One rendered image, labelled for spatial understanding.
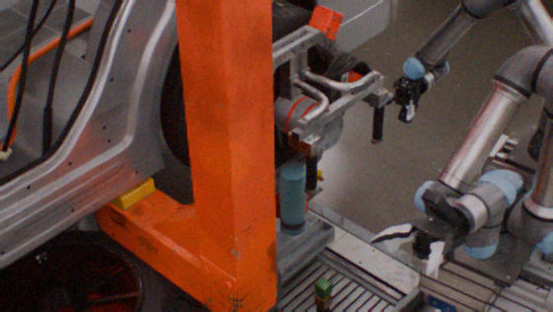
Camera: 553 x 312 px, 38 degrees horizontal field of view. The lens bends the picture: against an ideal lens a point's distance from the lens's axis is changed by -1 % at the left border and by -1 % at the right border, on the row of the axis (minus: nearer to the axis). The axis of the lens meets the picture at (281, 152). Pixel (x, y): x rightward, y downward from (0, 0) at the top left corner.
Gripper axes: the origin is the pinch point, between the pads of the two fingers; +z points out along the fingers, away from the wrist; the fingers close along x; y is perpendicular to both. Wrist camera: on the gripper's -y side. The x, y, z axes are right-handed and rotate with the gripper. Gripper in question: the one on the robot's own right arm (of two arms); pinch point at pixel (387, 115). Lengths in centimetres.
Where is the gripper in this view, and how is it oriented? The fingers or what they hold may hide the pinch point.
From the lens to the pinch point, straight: 275.7
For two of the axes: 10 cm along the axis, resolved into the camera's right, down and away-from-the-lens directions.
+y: -0.3, -8.0, -6.0
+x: 7.8, 3.6, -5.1
